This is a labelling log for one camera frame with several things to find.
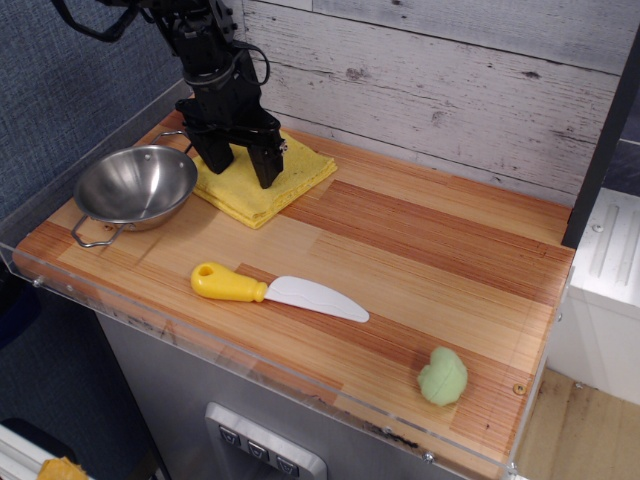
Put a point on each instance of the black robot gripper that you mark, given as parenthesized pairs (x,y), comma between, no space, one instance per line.
(227,110)

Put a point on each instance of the yellow handled white toy knife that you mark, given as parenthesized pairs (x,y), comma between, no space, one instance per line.
(215,281)

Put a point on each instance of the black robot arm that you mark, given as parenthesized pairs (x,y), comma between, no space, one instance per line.
(198,32)

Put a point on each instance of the small stainless steel pot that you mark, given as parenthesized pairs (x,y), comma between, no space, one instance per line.
(135,189)

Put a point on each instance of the clear acrylic table guard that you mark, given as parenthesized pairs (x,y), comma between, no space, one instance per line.
(435,259)

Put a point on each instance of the grey toy fridge dispenser panel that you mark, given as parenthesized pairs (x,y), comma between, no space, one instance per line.
(261,444)

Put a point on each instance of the green plush toy vegetable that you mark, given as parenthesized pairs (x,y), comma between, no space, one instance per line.
(444,379)

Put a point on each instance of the yellow black object bottom left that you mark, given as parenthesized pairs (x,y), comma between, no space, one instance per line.
(28,452)

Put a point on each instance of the white ribbed plastic block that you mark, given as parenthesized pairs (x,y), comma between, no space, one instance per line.
(596,338)

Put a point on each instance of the dark vertical frame post right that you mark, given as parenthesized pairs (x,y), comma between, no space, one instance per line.
(613,126)

